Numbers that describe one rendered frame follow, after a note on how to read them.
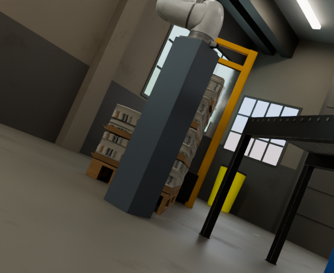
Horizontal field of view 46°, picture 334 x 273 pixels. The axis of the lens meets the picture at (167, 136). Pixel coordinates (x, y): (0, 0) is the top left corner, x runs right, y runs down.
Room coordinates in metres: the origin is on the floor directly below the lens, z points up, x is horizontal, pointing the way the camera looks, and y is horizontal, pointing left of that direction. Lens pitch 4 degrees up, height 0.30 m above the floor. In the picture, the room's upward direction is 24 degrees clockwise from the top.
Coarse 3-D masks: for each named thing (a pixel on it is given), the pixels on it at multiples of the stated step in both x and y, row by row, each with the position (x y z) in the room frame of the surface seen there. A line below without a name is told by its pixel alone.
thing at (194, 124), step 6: (192, 120) 2.54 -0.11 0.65; (192, 126) 2.54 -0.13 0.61; (198, 126) 2.58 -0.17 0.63; (198, 132) 2.92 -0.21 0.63; (198, 138) 3.31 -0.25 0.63; (180, 156) 2.54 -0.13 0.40; (186, 156) 2.56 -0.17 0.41; (186, 162) 2.98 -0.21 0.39; (168, 186) 2.54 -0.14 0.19; (168, 192) 2.54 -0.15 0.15
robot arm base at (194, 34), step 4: (192, 32) 2.14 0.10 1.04; (196, 32) 2.12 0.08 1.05; (200, 32) 2.12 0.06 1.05; (180, 36) 2.17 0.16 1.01; (184, 36) 2.16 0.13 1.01; (188, 36) 2.14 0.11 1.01; (192, 36) 2.12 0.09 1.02; (196, 36) 2.12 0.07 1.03; (200, 36) 2.11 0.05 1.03; (204, 36) 2.11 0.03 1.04; (208, 36) 2.12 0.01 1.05; (204, 40) 2.07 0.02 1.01; (208, 40) 2.12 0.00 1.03; (212, 40) 2.14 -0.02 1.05; (208, 44) 2.12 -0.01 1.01; (212, 44) 2.11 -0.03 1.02; (216, 44) 2.10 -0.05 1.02; (212, 48) 2.13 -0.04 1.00; (216, 48) 2.11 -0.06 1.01; (216, 52) 2.18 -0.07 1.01
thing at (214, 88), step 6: (216, 78) 2.83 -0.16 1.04; (222, 78) 2.82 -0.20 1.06; (210, 84) 2.83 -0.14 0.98; (216, 84) 2.83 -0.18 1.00; (222, 84) 2.95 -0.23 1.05; (210, 90) 2.82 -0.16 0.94; (216, 90) 2.82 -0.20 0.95; (210, 96) 2.82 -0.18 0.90; (216, 96) 2.96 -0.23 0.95; (210, 108) 2.93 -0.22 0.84
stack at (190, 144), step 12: (204, 96) 2.54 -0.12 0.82; (204, 108) 2.54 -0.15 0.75; (204, 120) 3.14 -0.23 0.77; (192, 132) 2.54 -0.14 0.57; (192, 144) 2.76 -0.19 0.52; (192, 156) 3.60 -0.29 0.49; (180, 168) 2.68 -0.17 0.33; (168, 180) 2.55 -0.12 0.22; (180, 180) 3.41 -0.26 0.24; (168, 204) 3.04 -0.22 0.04
